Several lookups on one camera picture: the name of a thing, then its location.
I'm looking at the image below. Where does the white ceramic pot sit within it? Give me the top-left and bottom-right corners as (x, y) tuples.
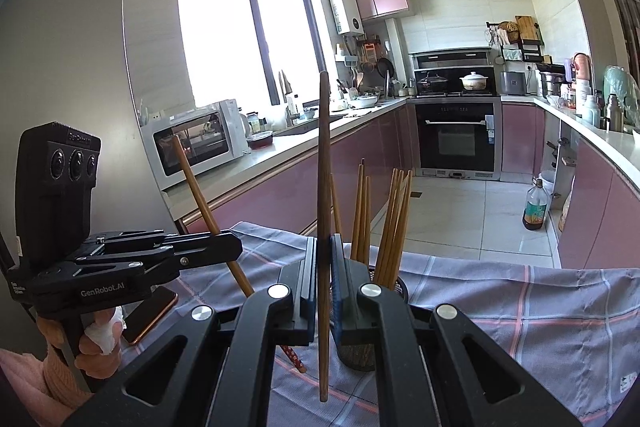
(460, 72), (488, 91)

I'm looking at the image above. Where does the teal covered appliance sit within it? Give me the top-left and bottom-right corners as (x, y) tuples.
(603, 65), (640, 129)

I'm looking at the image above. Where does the white microwave oven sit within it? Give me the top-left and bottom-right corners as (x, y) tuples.
(141, 98), (250, 191)

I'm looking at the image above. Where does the black spice rack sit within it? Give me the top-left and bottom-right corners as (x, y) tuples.
(485, 15), (544, 64)

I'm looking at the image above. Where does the pink kettle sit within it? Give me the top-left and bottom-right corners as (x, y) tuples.
(573, 52), (592, 82)

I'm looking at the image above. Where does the black mesh utensil holder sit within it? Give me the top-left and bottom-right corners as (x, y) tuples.
(330, 259), (409, 372)

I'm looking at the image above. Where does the plastic oil bottle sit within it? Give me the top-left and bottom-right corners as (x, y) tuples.
(522, 178), (549, 231)

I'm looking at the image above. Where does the black range hood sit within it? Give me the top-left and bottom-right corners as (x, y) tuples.
(411, 48), (492, 69)

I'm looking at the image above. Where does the dark brown chopstick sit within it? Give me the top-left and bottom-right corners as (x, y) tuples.
(316, 72), (332, 403)

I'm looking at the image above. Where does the black cooking pot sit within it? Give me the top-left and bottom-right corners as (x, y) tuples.
(416, 72), (448, 95)

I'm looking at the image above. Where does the grey plaid tablecloth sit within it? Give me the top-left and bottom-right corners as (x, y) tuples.
(104, 223), (639, 426)

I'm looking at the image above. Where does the black smartphone orange edge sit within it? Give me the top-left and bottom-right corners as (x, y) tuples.
(122, 286), (178, 345)

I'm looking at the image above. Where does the left hand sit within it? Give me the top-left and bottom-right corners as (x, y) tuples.
(34, 305), (126, 381)

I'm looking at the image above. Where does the grey refrigerator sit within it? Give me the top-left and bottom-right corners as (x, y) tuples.
(1, 0), (175, 256)

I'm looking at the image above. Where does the bamboo chopstick patterned end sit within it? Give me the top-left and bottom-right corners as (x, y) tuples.
(170, 134), (307, 375)

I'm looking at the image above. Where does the white water heater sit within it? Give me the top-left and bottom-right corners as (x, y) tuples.
(330, 0), (364, 36)

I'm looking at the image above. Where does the black built-in oven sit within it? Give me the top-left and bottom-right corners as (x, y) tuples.
(413, 95), (502, 181)

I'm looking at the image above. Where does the dark red bowl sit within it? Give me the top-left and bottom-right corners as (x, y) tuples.
(246, 131), (273, 150)

